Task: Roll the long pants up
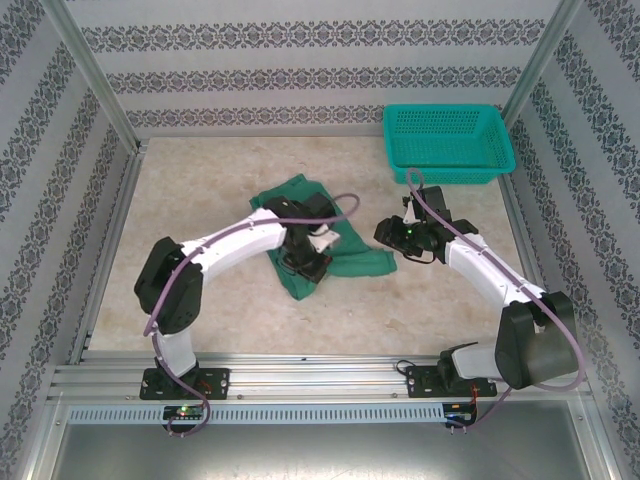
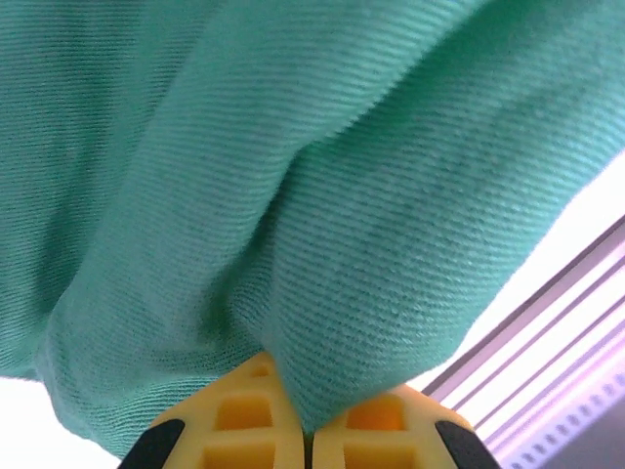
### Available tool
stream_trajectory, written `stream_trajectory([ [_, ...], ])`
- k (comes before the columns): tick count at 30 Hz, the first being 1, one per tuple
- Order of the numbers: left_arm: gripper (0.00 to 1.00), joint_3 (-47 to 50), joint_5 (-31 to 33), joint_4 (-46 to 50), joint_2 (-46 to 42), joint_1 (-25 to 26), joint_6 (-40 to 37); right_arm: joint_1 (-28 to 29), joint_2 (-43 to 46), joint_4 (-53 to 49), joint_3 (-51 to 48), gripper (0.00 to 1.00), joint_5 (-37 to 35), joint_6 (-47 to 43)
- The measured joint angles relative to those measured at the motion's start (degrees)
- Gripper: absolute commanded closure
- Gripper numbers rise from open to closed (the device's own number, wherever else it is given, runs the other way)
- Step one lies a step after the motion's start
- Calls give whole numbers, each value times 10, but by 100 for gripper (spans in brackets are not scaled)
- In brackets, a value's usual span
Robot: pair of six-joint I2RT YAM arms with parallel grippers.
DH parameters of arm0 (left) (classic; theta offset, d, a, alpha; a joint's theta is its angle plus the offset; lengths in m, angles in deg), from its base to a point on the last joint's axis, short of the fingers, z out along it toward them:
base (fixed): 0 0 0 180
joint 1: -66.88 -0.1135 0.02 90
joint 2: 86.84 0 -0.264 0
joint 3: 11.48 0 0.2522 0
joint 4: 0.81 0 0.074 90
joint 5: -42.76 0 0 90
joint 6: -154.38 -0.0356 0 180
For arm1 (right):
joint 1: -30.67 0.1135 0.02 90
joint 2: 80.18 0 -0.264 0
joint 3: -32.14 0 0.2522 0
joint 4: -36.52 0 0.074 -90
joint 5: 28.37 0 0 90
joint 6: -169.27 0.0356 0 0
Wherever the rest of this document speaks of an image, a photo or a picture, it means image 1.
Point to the green long pants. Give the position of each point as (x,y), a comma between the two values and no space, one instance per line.
(360,260)

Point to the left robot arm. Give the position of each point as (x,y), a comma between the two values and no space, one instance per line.
(225,245)

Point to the teal plastic basket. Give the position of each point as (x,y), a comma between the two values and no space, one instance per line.
(445,142)

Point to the small controller circuit board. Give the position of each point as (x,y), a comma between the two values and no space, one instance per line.
(460,414)
(184,412)

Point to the grey metal sheet panel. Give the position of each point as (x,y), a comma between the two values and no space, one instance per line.
(325,452)

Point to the thin aluminium table rail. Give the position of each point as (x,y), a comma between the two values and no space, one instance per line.
(250,137)

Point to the wide aluminium mounting rail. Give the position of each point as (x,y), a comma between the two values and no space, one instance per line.
(315,375)

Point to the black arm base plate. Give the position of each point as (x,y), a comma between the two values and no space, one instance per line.
(215,381)
(420,382)

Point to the aluminium frame post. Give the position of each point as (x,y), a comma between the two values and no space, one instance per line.
(95,75)
(542,65)

